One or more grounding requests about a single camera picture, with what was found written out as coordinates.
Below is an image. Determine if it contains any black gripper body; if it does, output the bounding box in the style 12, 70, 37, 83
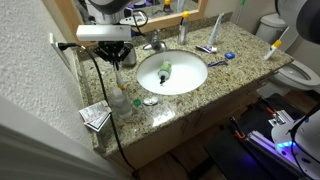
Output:
93, 41, 130, 62

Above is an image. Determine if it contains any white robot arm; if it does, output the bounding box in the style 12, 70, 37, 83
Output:
88, 0, 320, 180

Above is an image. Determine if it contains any green soap bottle in sink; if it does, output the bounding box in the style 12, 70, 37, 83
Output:
158, 61, 171, 84

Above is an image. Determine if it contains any white oval sink basin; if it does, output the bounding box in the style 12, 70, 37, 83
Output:
137, 50, 208, 95

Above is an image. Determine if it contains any purple toothpaste tube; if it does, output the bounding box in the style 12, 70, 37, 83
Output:
196, 46, 217, 54

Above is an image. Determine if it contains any white CeraVe tube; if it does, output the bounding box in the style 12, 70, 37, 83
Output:
208, 13, 225, 45

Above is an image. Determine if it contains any grey metal cup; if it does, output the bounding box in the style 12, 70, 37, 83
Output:
122, 43, 136, 67

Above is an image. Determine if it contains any clear plastic bottle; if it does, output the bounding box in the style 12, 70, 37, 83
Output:
112, 88, 132, 119

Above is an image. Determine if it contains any chrome faucet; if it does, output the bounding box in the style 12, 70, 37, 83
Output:
143, 29, 167, 52

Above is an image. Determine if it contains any green bottle cap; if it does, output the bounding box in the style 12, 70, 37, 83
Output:
133, 99, 141, 107

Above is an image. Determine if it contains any white contact lens case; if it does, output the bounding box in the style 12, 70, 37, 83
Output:
143, 97, 158, 106

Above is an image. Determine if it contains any wood framed mirror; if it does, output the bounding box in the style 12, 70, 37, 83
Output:
51, 0, 208, 46

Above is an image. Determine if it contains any spray bottle yellow cap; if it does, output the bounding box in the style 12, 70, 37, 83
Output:
177, 11, 189, 45

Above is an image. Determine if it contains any wooden vanity cabinet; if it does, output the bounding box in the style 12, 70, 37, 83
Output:
107, 70, 273, 171

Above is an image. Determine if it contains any blue razor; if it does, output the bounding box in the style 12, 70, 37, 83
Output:
207, 60, 228, 67

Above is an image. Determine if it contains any blue floss box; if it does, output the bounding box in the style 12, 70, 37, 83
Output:
224, 52, 235, 60

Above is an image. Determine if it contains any black robot cart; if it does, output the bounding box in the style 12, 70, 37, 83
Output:
205, 94, 314, 180

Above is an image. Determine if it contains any white toilet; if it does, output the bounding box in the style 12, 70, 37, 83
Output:
256, 13, 320, 97

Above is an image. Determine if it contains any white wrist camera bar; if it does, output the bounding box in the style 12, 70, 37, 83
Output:
76, 25, 131, 41

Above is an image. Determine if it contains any black power cable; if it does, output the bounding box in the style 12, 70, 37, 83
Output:
55, 42, 138, 174

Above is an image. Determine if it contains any white wall outlet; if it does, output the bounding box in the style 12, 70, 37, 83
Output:
49, 32, 71, 72

